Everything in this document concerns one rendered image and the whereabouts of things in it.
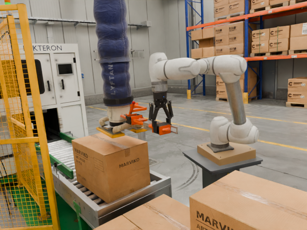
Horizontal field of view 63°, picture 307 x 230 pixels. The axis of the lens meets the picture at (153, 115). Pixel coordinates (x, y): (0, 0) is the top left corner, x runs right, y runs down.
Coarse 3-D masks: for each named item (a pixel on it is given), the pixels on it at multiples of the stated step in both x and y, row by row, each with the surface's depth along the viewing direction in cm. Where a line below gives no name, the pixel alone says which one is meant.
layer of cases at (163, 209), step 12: (144, 204) 186; (156, 204) 185; (168, 204) 184; (180, 204) 183; (120, 216) 173; (132, 216) 172; (144, 216) 171; (156, 216) 170; (168, 216) 170; (180, 216) 169; (96, 228) 162; (108, 228) 161; (120, 228) 160; (132, 228) 160; (144, 228) 159; (156, 228) 158; (168, 228) 157; (180, 228) 157
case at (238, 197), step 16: (240, 176) 134; (208, 192) 120; (224, 192) 119; (240, 192) 118; (256, 192) 117; (272, 192) 116; (288, 192) 115; (304, 192) 114; (192, 208) 117; (208, 208) 109; (224, 208) 106; (240, 208) 105; (256, 208) 105; (272, 208) 104; (288, 208) 103; (304, 208) 103; (192, 224) 119; (208, 224) 111; (224, 224) 104; (240, 224) 98; (256, 224) 95; (272, 224) 94; (288, 224) 93; (304, 224) 93
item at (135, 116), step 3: (132, 114) 175; (135, 114) 176; (138, 114) 174; (126, 117) 171; (129, 117) 167; (132, 117) 166; (135, 117) 168; (138, 117) 169; (141, 117) 170; (126, 120) 172; (129, 120) 169; (132, 120) 167; (129, 123) 168; (132, 123) 167; (135, 123) 168
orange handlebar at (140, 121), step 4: (140, 108) 206; (144, 108) 208; (120, 116) 185; (124, 116) 179; (136, 120) 163; (140, 120) 159; (144, 120) 162; (140, 124) 159; (164, 128) 138; (168, 128) 138
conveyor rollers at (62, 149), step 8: (48, 144) 360; (56, 144) 352; (64, 144) 350; (56, 152) 316; (64, 152) 314; (72, 152) 318; (64, 160) 287; (72, 160) 291; (72, 168) 264; (64, 176) 250; (80, 184) 224; (88, 192) 210; (96, 200) 196
